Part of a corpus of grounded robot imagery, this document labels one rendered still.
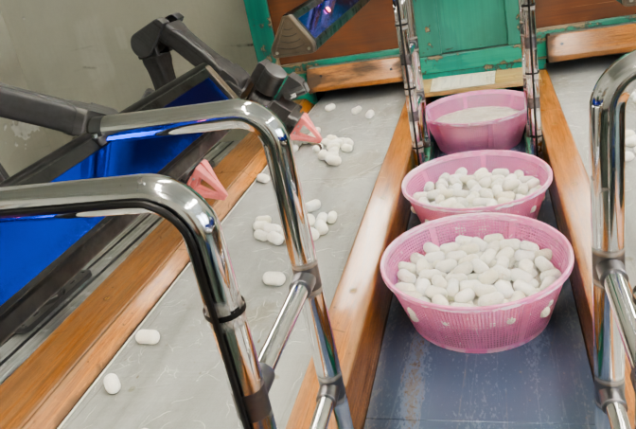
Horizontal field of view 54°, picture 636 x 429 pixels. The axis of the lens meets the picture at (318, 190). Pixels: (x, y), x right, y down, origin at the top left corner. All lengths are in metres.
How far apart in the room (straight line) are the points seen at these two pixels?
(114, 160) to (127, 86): 2.73
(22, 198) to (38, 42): 3.12
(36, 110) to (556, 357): 0.91
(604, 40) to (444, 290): 1.09
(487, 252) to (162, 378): 0.50
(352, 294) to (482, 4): 1.15
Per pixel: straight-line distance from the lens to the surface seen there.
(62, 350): 0.96
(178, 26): 1.62
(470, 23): 1.85
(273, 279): 0.97
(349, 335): 0.79
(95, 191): 0.38
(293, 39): 1.09
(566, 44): 1.82
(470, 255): 0.97
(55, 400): 0.88
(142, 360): 0.91
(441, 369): 0.87
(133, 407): 0.84
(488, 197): 1.16
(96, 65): 3.35
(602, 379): 0.57
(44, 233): 0.46
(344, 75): 1.86
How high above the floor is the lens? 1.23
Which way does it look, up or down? 22 degrees down
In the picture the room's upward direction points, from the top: 12 degrees counter-clockwise
